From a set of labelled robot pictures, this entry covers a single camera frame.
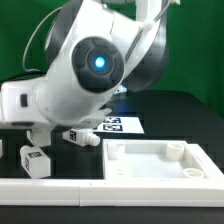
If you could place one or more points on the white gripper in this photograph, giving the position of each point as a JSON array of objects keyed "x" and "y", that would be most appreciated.
[{"x": 18, "y": 109}]

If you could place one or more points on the white square table top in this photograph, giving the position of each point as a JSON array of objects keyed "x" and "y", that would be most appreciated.
[{"x": 156, "y": 159}]

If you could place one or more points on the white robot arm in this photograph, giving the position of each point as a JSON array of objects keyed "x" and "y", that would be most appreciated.
[{"x": 92, "y": 50}]

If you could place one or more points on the white L-shaped fence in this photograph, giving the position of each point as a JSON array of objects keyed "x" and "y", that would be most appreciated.
[{"x": 182, "y": 192}]

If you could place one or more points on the paper sheet with markers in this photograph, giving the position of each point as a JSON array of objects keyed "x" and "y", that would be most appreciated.
[{"x": 114, "y": 124}]

